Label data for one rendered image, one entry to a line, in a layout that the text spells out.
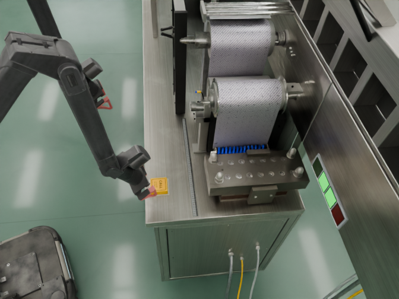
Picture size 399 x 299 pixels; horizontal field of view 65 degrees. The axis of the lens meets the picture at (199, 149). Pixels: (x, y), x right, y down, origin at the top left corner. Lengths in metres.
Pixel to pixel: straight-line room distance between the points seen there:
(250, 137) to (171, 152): 0.38
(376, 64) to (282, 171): 0.58
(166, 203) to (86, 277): 1.04
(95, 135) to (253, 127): 0.65
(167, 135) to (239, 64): 0.48
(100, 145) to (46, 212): 1.63
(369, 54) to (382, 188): 0.34
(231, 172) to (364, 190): 0.51
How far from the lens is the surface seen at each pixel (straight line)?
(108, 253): 2.24
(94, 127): 0.84
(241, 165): 1.28
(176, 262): 1.74
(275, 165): 1.32
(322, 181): 1.14
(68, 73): 0.69
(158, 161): 1.43
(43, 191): 2.59
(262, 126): 1.28
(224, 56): 1.31
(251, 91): 1.17
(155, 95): 1.73
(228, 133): 1.26
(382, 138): 0.90
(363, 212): 0.98
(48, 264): 2.05
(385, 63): 0.89
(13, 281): 2.06
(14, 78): 0.71
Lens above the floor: 2.06
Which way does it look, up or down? 52 degrees down
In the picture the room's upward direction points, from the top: 5 degrees clockwise
